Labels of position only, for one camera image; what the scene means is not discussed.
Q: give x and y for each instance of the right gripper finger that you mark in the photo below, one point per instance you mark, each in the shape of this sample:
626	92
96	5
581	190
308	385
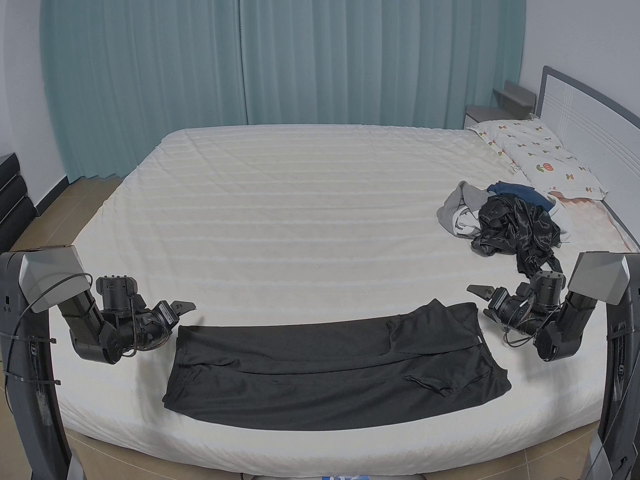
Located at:
491	314
484	295

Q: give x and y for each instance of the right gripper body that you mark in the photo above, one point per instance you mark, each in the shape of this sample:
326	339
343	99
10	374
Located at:
510	308

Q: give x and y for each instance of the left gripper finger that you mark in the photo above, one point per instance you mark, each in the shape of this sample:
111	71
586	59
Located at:
182	307

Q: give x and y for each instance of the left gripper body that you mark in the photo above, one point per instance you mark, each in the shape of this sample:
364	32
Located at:
150	333

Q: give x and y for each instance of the black T-shirt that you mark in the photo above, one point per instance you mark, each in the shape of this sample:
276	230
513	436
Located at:
325	368

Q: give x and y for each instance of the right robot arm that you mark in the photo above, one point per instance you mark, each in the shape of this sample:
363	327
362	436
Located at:
620	368

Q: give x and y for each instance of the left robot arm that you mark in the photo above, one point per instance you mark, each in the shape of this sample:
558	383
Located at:
30	393

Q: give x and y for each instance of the bed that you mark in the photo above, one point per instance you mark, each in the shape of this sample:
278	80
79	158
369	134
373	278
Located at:
300	193

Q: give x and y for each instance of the black satin garment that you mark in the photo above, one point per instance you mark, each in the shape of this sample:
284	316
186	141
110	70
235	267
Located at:
510	228

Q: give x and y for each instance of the grey garment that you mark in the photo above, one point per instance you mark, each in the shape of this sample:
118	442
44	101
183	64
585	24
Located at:
460	198

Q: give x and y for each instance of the white garment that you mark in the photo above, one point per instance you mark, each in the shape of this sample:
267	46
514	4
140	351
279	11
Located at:
561	218

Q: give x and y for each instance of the dark blue garment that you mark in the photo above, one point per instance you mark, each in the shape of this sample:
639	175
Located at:
525	195

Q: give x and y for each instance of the white printed pillow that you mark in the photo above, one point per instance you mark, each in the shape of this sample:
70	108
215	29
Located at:
540	153

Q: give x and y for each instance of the black chest of drawers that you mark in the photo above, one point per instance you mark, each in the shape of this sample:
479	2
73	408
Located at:
12	203

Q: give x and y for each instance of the grey bedside table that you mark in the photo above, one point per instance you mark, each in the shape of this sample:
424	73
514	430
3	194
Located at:
517	95

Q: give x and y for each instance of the blue-green curtain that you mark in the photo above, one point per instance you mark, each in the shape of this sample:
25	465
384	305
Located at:
150	68

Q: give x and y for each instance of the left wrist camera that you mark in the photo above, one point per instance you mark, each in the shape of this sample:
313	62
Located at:
166	314

